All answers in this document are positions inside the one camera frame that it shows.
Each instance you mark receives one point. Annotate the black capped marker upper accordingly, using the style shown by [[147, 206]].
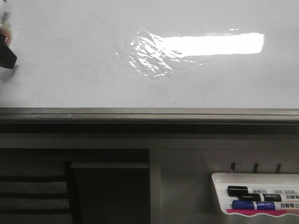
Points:
[[240, 190]]

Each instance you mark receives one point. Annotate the black capped marker middle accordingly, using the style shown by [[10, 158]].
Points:
[[269, 197]]

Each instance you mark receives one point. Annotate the white whiteboard with aluminium frame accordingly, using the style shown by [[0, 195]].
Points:
[[198, 61]]

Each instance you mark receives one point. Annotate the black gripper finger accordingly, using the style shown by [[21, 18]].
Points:
[[7, 57]]

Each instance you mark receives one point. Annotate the black capped marker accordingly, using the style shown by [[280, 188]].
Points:
[[240, 190], [269, 197]]

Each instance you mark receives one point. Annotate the white plastic marker tray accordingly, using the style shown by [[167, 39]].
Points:
[[223, 201]]

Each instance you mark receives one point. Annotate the black wall hook middle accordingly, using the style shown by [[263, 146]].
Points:
[[255, 168]]

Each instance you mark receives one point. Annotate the blue capped marker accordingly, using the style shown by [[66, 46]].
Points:
[[248, 205]]

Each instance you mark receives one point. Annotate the dark cabinet panel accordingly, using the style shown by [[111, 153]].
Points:
[[113, 193]]

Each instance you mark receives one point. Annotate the black wall hook right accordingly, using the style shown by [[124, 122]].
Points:
[[278, 168]]

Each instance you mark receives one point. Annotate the black wall hook left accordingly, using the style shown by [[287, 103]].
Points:
[[232, 168]]

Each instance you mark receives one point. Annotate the black chair back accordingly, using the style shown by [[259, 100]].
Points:
[[70, 195]]

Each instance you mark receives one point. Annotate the black whiteboard marker with tape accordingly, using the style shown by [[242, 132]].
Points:
[[5, 27]]

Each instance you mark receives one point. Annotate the black wall hook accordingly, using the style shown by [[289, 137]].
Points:
[[232, 168], [278, 168], [255, 168]]

